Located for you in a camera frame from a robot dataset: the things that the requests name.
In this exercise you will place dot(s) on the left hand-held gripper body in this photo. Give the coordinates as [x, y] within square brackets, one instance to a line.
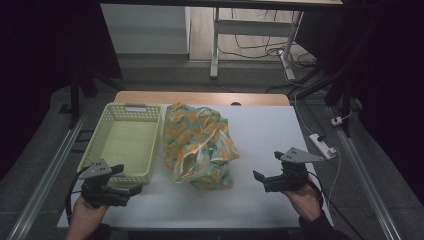
[100, 193]

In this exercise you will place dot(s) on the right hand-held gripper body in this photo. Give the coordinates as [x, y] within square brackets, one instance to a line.
[290, 180]

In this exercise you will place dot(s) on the pale yellow plastic basket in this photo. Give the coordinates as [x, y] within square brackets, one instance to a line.
[126, 143]

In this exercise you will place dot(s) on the orange print fabric bag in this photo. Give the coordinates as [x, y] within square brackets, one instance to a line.
[193, 140]

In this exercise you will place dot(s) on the person's left hand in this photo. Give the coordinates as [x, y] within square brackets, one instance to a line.
[85, 215]

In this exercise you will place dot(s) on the person's right hand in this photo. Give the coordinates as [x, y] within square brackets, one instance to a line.
[306, 203]

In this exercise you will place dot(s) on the white power strip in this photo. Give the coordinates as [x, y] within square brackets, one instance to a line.
[321, 146]

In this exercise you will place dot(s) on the dark round table grommet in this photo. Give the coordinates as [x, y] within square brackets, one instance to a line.
[235, 103]

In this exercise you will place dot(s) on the small white adapter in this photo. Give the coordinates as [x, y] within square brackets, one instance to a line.
[336, 121]

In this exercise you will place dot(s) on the black stand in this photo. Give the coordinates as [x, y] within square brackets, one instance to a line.
[75, 100]
[346, 100]

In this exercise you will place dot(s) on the white cabinet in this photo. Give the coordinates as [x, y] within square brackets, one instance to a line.
[143, 30]

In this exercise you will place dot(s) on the aluminium floor rail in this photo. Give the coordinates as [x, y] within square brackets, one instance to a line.
[363, 180]
[50, 173]

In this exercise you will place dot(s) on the white frame desk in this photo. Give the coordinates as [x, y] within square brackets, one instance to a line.
[215, 50]

